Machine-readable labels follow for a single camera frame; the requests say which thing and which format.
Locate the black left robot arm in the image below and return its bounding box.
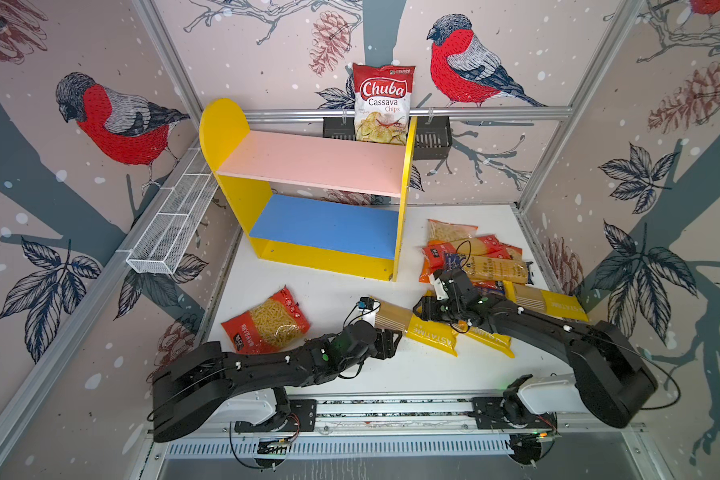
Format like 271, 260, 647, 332
148, 320, 402, 443

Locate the red spaghetti bag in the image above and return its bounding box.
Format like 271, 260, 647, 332
422, 235, 512, 268

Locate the Chuba cassava chips bag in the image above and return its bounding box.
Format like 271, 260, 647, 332
353, 64, 415, 145

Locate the blue spaghetti bag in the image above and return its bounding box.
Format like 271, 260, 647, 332
443, 253, 530, 284

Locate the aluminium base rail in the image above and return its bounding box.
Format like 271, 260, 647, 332
148, 390, 621, 466

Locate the orange macaroni bag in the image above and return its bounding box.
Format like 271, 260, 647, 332
427, 219, 478, 245

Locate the yellow Pastatime spaghetti bag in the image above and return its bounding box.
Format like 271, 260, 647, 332
374, 299, 457, 357
457, 321, 515, 358
503, 282, 589, 322

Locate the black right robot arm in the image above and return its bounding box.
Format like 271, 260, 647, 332
413, 270, 658, 428

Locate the black wall basket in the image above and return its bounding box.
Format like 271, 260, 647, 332
322, 116, 453, 161

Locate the yellow pink blue shelf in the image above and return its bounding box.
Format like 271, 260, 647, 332
199, 99, 417, 281

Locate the red macaroni bag left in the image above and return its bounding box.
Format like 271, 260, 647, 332
222, 287, 311, 355

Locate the red short pasta bag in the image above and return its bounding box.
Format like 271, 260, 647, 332
418, 242, 524, 295

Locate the white wire basket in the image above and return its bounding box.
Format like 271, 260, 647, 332
126, 146, 218, 275

